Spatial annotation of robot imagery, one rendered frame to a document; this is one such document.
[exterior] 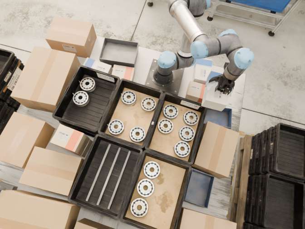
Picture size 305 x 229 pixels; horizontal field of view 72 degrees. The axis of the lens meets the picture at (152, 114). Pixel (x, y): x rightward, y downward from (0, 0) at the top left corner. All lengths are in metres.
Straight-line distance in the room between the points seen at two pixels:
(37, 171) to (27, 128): 0.29
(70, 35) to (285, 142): 1.93
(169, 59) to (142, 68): 0.35
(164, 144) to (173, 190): 0.28
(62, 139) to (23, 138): 0.27
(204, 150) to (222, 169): 0.15
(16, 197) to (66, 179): 0.27
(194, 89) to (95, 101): 0.72
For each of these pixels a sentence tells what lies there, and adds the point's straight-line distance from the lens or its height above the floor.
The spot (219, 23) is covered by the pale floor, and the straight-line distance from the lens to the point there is 3.15.
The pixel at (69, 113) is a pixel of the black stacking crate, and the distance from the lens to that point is 1.49.
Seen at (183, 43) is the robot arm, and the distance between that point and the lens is 1.43.
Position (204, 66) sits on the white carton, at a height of 0.79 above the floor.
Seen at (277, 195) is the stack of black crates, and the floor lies 0.38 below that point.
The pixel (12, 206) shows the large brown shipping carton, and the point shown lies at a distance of 1.44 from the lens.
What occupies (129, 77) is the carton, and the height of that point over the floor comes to 0.77.
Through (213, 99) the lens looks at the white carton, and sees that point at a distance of 1.18.
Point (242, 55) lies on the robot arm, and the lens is 0.95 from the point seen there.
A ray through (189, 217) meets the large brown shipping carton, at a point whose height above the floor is 0.90.
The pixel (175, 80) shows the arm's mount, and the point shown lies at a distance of 1.63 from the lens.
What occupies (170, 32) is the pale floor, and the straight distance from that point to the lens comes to 2.89.
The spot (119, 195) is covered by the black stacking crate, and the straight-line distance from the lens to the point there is 1.33.
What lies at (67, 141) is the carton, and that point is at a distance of 1.33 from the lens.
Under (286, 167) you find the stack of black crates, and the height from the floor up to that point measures 0.49.
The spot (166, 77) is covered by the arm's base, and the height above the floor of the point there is 0.82.
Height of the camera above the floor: 2.16
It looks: 70 degrees down
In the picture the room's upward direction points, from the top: 8 degrees clockwise
